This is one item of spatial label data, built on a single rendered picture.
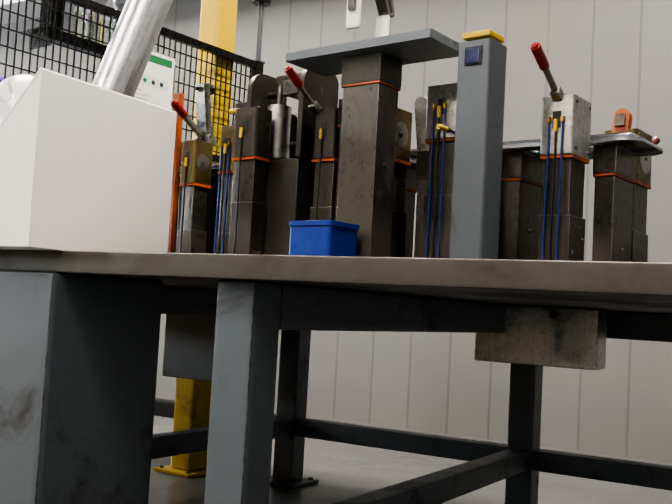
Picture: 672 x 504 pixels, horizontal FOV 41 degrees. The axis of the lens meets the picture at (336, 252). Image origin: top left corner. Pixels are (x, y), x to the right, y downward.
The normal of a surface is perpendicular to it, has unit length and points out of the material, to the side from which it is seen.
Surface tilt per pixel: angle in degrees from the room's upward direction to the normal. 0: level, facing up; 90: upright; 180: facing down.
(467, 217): 90
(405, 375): 90
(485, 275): 90
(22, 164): 90
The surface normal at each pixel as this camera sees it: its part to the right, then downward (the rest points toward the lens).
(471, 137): -0.61, -0.08
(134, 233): 0.86, 0.01
